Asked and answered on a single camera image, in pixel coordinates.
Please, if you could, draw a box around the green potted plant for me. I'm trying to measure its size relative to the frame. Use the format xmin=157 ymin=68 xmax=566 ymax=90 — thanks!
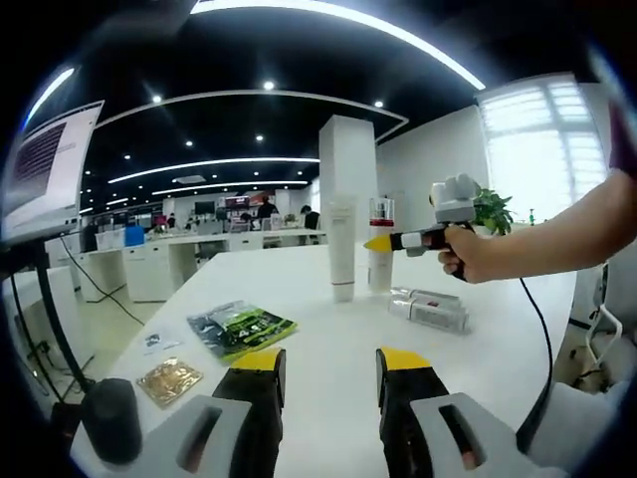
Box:
xmin=472 ymin=186 xmax=517 ymax=236

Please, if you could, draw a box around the black floor cable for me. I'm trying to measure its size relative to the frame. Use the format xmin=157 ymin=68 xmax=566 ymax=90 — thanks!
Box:
xmin=60 ymin=236 xmax=146 ymax=326

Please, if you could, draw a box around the gold foil skincare sachet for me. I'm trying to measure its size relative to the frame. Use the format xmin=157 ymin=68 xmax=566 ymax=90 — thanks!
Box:
xmin=135 ymin=356 xmax=204 ymax=410

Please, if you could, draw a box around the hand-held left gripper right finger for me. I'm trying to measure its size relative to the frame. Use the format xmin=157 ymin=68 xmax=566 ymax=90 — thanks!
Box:
xmin=375 ymin=347 xmax=546 ymax=478

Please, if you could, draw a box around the long ceiling light strip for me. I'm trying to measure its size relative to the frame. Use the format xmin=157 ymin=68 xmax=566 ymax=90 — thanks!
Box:
xmin=191 ymin=0 xmax=487 ymax=92

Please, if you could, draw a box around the row of white office desks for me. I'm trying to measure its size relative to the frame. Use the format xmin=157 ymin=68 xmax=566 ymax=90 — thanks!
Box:
xmin=44 ymin=227 xmax=327 ymax=303

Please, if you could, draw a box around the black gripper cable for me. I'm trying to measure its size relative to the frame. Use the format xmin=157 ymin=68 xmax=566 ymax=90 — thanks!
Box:
xmin=516 ymin=276 xmax=556 ymax=452

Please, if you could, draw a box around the white skincare tube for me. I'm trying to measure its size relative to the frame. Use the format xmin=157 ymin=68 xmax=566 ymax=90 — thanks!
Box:
xmin=327 ymin=196 xmax=358 ymax=304

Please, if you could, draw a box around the green black skincare sachet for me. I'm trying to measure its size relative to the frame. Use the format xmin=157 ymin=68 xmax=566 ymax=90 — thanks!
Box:
xmin=186 ymin=300 xmax=299 ymax=362

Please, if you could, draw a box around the red-banded white skincare bottle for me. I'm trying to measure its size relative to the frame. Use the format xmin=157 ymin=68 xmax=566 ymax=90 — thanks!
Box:
xmin=366 ymin=196 xmax=397 ymax=293

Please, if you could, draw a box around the computer monitor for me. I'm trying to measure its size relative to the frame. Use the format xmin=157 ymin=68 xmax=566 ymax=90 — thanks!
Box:
xmin=2 ymin=99 xmax=106 ymax=241

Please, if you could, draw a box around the small clear skincare sachet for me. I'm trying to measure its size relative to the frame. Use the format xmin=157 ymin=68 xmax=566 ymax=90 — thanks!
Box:
xmin=141 ymin=326 xmax=183 ymax=358

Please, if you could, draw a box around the white window blind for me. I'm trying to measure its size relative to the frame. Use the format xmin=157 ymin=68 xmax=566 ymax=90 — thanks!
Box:
xmin=475 ymin=74 xmax=616 ymax=221

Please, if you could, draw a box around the black laptop stand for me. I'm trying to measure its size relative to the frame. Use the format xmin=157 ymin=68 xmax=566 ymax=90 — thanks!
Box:
xmin=0 ymin=237 xmax=99 ymax=404

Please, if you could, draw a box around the black cylinder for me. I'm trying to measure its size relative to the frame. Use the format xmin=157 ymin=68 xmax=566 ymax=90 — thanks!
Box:
xmin=82 ymin=377 xmax=143 ymax=462

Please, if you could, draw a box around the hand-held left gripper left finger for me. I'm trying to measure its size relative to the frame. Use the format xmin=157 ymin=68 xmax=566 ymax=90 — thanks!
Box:
xmin=148 ymin=347 xmax=288 ymax=478

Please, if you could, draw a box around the person's right hand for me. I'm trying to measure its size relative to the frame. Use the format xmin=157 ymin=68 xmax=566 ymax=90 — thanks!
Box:
xmin=436 ymin=225 xmax=500 ymax=285

